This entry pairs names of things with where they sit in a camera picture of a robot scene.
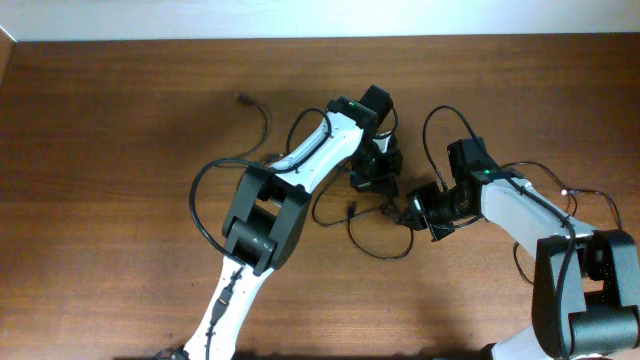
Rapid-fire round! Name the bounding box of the black cable bundle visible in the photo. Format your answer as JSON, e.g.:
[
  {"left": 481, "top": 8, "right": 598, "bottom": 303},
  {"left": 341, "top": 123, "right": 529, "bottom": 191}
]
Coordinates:
[{"left": 311, "top": 164, "right": 416, "bottom": 261}]

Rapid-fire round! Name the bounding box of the thin black cable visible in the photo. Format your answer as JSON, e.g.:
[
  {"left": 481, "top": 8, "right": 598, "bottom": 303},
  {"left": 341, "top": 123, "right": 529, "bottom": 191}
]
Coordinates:
[{"left": 501, "top": 160, "right": 624, "bottom": 286}]

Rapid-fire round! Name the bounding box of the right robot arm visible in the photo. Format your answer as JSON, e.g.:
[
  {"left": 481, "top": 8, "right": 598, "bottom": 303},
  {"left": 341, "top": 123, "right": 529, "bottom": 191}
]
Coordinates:
[{"left": 399, "top": 138, "right": 639, "bottom": 359}]

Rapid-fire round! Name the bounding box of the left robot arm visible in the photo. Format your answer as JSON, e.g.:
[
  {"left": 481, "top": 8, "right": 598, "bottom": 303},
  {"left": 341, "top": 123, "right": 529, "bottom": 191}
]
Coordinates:
[{"left": 171, "top": 85, "right": 402, "bottom": 360}]

